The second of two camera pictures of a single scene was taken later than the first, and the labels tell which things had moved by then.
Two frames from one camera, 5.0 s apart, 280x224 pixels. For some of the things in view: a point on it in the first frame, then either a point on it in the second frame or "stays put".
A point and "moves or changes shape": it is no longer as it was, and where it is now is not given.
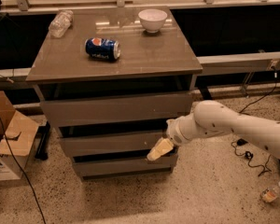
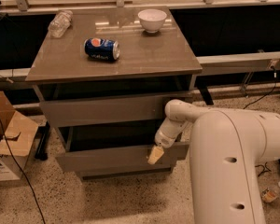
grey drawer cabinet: x=111 y=80 stays put
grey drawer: x=121 y=143 moves or changes shape
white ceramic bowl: x=152 y=20 stays put
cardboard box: x=12 y=136 stays put
